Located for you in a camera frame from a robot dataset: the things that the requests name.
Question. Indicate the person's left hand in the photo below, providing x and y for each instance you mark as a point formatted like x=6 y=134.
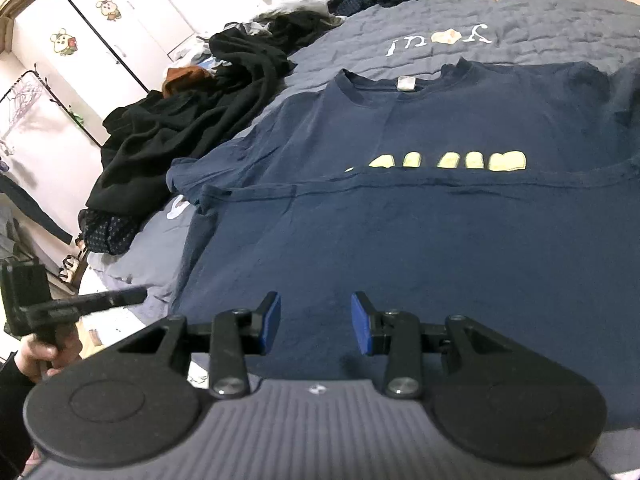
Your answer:
x=30 y=360

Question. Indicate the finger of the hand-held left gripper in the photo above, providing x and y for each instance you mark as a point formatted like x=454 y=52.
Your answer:
x=115 y=297

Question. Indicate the cartoon animal sticker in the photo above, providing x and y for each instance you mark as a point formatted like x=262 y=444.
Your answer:
x=107 y=8
x=62 y=42

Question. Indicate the person's left forearm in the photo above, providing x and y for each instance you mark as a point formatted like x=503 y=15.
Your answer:
x=12 y=410

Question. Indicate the navy diamond-print garment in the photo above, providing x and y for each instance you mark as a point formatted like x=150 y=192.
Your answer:
x=107 y=232

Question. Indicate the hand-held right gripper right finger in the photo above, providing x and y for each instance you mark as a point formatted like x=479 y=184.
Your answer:
x=361 y=322

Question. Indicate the open cardboard box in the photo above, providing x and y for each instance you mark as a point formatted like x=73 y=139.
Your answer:
x=7 y=10

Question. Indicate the black garment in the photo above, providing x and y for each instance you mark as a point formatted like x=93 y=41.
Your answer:
x=175 y=135
x=280 y=35

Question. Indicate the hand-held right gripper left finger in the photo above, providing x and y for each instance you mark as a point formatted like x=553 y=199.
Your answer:
x=270 y=320

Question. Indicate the black clothes rack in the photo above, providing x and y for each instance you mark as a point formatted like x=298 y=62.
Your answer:
x=70 y=109

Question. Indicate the orange-brown garment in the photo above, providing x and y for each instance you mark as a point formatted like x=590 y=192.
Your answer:
x=185 y=77

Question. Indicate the green hanging ornament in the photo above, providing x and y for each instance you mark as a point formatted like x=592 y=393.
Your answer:
x=76 y=116

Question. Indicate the bunch of pink hangers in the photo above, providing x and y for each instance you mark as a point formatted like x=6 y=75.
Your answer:
x=20 y=102

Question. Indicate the navy t-shirt with yellow print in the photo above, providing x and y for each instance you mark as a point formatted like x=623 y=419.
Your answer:
x=450 y=235

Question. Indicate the white wardrobe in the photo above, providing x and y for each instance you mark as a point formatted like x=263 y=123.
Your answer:
x=130 y=25

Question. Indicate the white-grey garment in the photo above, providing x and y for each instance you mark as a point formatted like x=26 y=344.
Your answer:
x=295 y=9

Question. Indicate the dark hanging pants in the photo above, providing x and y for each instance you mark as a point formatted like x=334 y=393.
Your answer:
x=30 y=205

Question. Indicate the row of shoes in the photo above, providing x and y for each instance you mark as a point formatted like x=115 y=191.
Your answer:
x=70 y=265

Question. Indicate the grey quilted fish-print blanket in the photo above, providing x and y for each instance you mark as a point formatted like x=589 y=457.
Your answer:
x=525 y=25

